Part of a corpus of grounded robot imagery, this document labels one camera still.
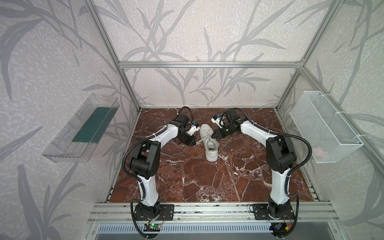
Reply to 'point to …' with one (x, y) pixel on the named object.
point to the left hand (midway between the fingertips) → (196, 138)
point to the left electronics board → (152, 227)
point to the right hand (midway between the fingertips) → (213, 131)
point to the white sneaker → (211, 144)
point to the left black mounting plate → (166, 212)
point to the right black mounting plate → (260, 213)
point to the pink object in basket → (317, 151)
